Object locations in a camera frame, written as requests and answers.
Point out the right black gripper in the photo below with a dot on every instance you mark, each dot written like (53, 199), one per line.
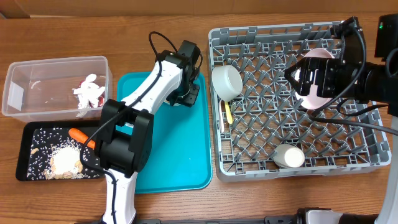
(325, 67)

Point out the orange carrot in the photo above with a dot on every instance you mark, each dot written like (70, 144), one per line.
(79, 136)

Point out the white napkin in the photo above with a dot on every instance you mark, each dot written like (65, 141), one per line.
(90, 78)

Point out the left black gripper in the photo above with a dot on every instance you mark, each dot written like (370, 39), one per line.
(189, 99)

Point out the clear plastic bin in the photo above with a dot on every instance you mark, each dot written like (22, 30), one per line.
(42, 90)

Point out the pile of rice and peanuts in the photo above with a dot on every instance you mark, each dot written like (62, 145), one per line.
(53, 154)

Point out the grey dishwasher rack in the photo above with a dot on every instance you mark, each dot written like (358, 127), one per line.
(267, 114)

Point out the white plastic cup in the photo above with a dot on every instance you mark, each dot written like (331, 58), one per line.
(288, 156)

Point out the yellow plastic spoon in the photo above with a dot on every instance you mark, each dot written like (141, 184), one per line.
(228, 113)

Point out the grey bowl with food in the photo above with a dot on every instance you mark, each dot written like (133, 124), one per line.
(227, 82)

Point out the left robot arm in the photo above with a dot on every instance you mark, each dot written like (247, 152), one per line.
(124, 137)

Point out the red snack wrapper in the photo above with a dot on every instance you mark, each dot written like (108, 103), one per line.
(90, 95)

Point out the black plastic tray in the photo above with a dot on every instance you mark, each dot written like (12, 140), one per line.
(88, 127)

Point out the teal plastic tray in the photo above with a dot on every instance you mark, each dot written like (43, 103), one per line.
(180, 158)

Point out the white plastic fork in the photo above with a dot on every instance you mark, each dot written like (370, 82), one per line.
(221, 116)

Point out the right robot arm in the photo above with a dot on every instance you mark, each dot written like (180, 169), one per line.
(378, 83)

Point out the pink round plate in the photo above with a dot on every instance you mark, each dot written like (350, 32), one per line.
(312, 101)

